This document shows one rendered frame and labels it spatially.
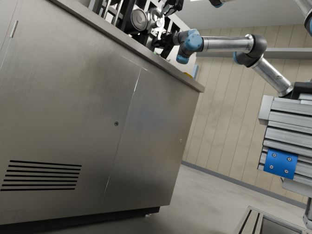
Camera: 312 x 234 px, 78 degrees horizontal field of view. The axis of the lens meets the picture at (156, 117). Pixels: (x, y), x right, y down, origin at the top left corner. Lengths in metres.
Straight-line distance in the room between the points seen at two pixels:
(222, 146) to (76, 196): 3.34
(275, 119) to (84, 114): 0.71
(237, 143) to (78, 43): 3.48
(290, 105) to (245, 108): 3.23
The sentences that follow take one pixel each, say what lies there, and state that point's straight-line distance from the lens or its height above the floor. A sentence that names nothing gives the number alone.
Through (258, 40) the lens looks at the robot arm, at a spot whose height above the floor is 1.13.
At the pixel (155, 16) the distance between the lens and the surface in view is 1.41.
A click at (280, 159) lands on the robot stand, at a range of 0.82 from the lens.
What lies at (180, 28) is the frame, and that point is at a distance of 2.13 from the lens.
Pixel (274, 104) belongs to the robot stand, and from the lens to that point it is 0.81.
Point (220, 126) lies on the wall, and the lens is 4.03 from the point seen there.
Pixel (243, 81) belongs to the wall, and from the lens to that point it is 4.19.
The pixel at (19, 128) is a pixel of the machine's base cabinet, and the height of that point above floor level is 0.42.
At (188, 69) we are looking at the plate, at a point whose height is 1.26.
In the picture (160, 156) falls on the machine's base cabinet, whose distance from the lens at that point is 1.14.
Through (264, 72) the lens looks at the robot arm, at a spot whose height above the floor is 1.05.
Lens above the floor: 0.54
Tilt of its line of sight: 4 degrees up
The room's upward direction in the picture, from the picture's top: 16 degrees clockwise
